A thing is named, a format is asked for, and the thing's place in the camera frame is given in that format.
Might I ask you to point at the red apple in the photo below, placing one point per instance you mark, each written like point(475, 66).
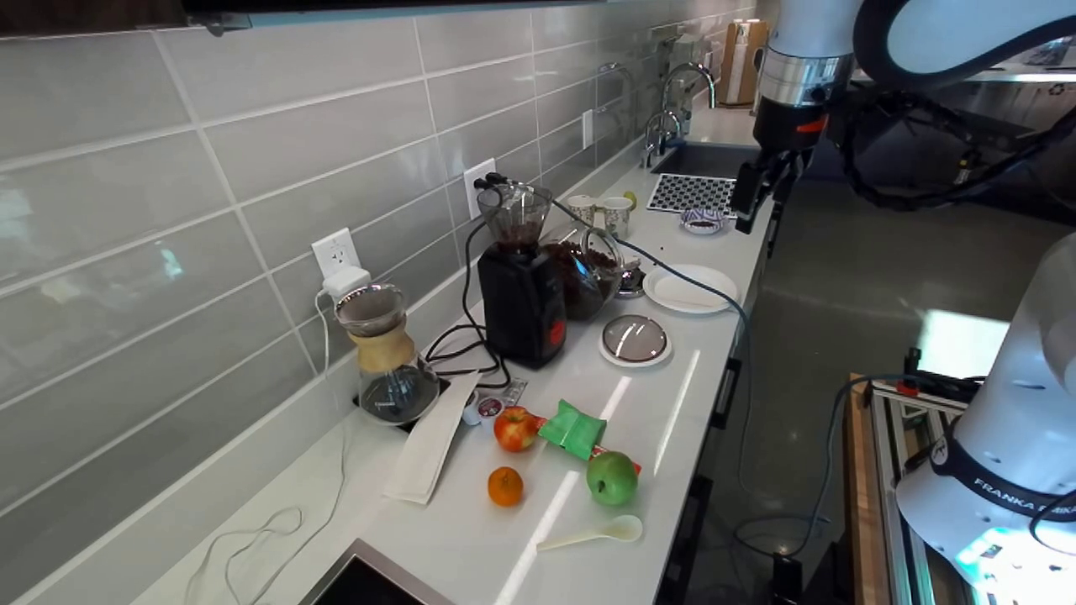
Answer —
point(514, 428)

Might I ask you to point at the white wall socket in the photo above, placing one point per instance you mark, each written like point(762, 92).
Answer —
point(334, 249)
point(476, 181)
point(588, 128)

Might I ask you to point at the red coffee pod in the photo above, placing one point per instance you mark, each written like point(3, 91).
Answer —
point(489, 407)

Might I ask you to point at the black cooktop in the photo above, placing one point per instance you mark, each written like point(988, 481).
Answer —
point(370, 584)

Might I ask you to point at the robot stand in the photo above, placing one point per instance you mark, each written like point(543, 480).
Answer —
point(883, 496)

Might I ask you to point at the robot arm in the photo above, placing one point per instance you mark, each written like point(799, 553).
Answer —
point(1017, 420)

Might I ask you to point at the red packet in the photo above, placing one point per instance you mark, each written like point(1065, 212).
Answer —
point(632, 462)

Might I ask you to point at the patterned drying mat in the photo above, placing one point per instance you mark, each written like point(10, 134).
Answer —
point(693, 193)

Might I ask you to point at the cream plastic spoon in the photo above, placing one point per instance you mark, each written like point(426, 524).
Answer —
point(624, 528)

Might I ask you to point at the small sachet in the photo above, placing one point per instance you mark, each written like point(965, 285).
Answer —
point(515, 391)

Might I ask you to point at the small chrome tap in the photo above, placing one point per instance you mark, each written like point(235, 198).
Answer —
point(660, 134)

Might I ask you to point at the green packet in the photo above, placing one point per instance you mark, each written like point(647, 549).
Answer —
point(573, 430)

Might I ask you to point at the black coffee grinder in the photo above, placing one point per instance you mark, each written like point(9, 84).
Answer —
point(521, 302)

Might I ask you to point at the lime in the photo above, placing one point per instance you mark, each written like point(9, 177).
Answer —
point(630, 200)

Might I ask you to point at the patterned mug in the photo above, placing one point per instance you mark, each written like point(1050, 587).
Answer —
point(582, 210)
point(617, 218)

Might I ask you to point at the white paper filters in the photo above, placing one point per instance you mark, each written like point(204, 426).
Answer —
point(429, 445)

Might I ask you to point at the glass jar of coffee beans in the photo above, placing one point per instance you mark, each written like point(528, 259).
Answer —
point(584, 277)

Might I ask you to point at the orange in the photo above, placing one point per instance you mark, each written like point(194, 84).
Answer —
point(505, 487)

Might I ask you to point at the green apple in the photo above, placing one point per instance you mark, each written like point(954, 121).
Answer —
point(612, 479)

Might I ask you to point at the glass lid on white plate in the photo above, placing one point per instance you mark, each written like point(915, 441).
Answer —
point(635, 340)

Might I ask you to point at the white charger plug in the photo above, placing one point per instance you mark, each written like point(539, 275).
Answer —
point(346, 282)

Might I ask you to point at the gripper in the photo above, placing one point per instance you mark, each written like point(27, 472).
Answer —
point(783, 128)

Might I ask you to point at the glass pour-over coffee maker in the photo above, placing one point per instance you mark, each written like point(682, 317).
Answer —
point(387, 370)

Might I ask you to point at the tall chrome tap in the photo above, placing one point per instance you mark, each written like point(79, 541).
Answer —
point(677, 84)

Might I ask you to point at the small patterned bowl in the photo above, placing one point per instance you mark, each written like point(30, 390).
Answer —
point(702, 222)

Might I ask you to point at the white paper plate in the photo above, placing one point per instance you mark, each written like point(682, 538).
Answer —
point(689, 290)

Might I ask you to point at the black scale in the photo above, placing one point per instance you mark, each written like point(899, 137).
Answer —
point(433, 412)

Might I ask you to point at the sink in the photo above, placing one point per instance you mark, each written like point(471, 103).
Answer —
point(706, 160)

